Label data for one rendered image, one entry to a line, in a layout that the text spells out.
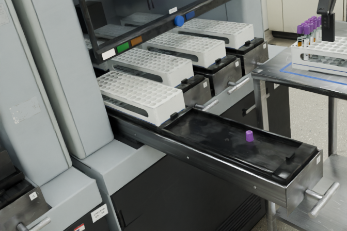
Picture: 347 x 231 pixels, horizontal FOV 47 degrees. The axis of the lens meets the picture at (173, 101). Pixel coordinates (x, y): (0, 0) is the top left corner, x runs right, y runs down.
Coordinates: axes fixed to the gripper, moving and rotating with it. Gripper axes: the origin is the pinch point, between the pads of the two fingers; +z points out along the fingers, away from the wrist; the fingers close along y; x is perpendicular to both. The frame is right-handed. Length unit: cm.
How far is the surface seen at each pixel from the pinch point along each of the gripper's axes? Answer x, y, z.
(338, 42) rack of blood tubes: 1.1, 1.2, 4.7
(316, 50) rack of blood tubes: 3.9, -5.0, 4.9
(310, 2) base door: 109, 191, 58
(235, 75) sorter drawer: 30.7, -4.9, 17.0
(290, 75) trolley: 8.9, -9.2, 10.9
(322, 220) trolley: 3, -4, 65
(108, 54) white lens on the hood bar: 37, -44, -5
